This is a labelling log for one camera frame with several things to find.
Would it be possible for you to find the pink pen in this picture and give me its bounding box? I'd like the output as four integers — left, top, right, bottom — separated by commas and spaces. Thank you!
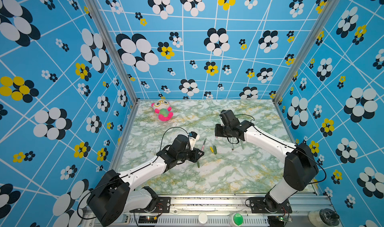
201, 138, 207, 151

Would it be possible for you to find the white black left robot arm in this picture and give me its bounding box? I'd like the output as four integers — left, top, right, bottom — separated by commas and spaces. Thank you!
86, 132, 204, 227

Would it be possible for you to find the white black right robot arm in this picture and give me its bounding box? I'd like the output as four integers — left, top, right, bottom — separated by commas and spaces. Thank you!
215, 110, 319, 213

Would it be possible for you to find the pink white plush toy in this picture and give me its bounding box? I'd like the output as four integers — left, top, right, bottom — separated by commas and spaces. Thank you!
151, 100, 174, 122

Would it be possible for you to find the white round button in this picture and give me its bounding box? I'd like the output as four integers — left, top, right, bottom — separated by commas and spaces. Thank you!
198, 213, 208, 226

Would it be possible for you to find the green push button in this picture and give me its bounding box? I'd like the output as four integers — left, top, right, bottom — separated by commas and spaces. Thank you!
229, 213, 244, 227

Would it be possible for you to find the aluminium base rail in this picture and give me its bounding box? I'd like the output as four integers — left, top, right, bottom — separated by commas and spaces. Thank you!
110, 193, 334, 227

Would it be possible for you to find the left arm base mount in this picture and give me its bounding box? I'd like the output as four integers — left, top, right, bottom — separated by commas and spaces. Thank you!
142, 187, 171, 214

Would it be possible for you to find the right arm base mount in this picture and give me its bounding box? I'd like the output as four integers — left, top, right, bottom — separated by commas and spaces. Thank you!
245, 197, 293, 215

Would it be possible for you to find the aluminium corner post right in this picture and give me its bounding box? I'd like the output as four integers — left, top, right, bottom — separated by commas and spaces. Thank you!
273, 0, 340, 106

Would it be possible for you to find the aluminium corner post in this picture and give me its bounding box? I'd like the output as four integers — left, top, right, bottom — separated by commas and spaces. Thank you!
84, 0, 138, 106
273, 0, 340, 106

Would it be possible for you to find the aluminium corner post left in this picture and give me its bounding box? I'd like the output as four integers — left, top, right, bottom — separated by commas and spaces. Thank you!
84, 0, 138, 106

